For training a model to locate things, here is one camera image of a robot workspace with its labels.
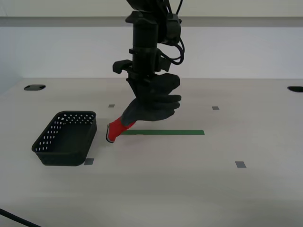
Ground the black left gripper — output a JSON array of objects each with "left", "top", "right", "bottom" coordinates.
[{"left": 112, "top": 48, "right": 171, "bottom": 105}]

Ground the black and red work glove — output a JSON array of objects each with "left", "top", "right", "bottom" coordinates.
[{"left": 105, "top": 73, "right": 182, "bottom": 144}]

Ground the black perforated plastic basket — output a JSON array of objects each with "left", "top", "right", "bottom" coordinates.
[{"left": 31, "top": 110, "right": 98, "bottom": 167}]

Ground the green tape strip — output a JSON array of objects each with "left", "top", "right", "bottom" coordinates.
[{"left": 121, "top": 130, "right": 205, "bottom": 136}]

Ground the black looped camera cable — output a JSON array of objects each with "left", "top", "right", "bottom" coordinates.
[{"left": 159, "top": 37, "right": 186, "bottom": 66}]

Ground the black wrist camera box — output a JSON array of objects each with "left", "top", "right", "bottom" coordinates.
[{"left": 165, "top": 13, "right": 183, "bottom": 44}]

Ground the grey wall rail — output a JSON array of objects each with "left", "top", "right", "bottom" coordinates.
[{"left": 0, "top": 16, "right": 303, "bottom": 27}]

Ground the black floor cable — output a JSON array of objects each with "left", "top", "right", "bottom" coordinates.
[{"left": 0, "top": 208, "right": 43, "bottom": 227}]

